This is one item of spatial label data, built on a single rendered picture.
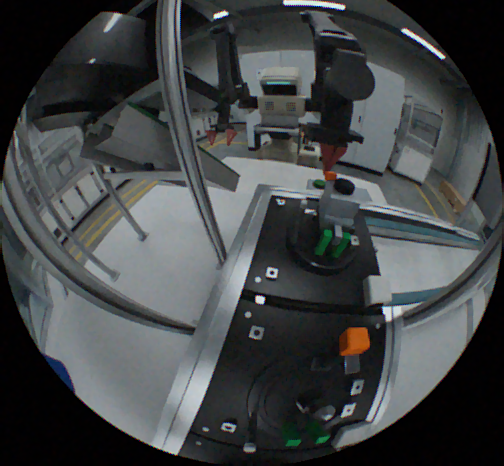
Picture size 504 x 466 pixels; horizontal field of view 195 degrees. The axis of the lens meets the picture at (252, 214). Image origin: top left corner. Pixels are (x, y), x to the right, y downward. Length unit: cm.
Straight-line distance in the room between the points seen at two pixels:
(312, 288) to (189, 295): 27
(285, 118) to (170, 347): 101
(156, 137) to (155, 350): 39
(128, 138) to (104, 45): 11
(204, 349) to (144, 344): 20
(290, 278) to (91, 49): 37
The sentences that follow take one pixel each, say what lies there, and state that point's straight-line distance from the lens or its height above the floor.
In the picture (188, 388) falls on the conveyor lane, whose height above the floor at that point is 95.
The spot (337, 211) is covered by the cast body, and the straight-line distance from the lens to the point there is 21.
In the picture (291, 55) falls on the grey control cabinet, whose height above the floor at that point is 213.
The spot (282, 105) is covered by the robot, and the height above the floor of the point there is 116.
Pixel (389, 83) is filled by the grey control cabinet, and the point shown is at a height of 196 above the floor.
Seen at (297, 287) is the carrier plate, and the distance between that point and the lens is 23.
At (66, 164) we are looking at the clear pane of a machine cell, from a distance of 392.
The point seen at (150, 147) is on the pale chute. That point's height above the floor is 116.
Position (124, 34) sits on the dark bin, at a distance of 22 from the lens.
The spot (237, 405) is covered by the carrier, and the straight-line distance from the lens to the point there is 24.
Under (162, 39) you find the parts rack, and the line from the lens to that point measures 21.
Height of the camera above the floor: 119
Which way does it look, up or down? 43 degrees down
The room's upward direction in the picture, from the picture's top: 4 degrees counter-clockwise
